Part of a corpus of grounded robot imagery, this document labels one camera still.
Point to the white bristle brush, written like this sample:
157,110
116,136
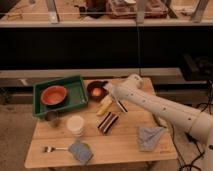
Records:
120,105

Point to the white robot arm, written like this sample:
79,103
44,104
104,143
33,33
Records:
193,121

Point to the dark brown bowl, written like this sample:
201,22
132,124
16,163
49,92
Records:
96,91

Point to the striped brown white block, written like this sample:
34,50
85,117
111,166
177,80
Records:
107,122

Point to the white plastic cup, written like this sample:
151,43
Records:
75,124

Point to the green plastic tray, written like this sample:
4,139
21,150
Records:
76,98

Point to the orange bowl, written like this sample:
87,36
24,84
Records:
53,95

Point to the small metal cup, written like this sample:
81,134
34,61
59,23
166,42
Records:
52,119

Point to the grey cloth right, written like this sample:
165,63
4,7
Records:
148,138

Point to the blue grey cloth left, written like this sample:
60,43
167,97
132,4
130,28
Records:
81,152

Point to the metal fork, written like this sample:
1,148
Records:
49,149

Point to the yellow handled brown brush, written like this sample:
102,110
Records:
105,104

